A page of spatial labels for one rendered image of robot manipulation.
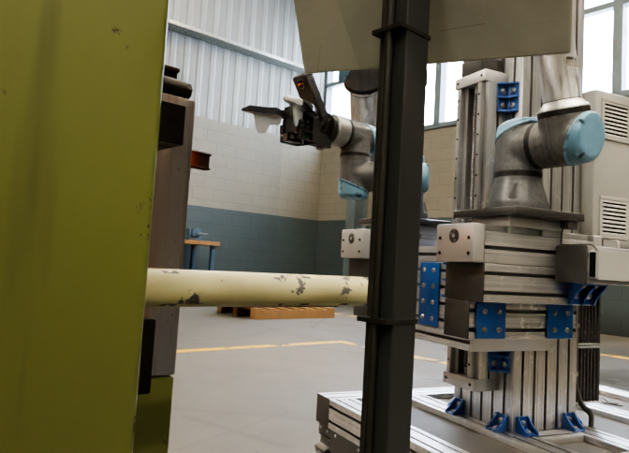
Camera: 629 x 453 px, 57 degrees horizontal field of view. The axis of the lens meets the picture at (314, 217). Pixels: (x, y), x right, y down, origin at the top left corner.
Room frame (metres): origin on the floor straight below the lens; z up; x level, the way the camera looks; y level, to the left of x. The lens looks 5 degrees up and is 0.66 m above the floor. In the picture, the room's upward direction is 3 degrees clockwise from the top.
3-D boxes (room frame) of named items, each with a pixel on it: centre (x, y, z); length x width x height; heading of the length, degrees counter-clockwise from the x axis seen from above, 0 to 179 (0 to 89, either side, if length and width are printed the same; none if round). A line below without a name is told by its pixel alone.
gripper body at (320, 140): (1.32, 0.03, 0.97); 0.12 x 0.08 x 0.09; 132
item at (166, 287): (0.81, 0.04, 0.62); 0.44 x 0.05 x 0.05; 132
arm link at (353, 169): (1.42, -0.11, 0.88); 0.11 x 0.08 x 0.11; 82
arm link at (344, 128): (1.38, -0.03, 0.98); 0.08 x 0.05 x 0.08; 42
